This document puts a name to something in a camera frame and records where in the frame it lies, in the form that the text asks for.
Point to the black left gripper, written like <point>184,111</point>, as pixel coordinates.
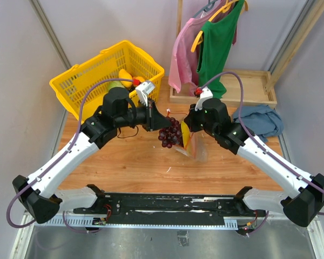
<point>154,120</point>

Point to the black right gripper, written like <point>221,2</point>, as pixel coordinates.
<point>190,118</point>

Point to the yellow toy banana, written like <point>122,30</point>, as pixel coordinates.
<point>185,132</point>

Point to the clear zip top bag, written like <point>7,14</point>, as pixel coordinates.
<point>196,149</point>

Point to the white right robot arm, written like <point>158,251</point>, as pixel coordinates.
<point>302,195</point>

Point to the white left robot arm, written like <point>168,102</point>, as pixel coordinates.
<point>39,193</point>

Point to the green tank top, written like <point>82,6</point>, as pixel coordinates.
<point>213,53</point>

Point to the orange toy fruit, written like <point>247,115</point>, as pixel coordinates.
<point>138,80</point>

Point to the blue crumpled cloth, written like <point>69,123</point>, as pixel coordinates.
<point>262,120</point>

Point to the wooden clothes rack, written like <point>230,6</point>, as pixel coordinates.
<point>259,85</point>

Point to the pink shirt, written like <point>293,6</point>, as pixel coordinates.
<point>184,63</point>

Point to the yellow toy mango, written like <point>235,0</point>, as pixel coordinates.
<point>126,78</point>

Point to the green toy cabbage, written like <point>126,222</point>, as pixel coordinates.
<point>114,84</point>

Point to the yellow plastic shopping basket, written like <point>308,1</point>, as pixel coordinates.
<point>71,86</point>

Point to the grey clothes hanger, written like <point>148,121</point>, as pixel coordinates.
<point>205,9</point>

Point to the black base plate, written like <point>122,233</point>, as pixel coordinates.
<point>168,210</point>

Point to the aluminium frame rail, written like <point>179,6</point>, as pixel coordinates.
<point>92,221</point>

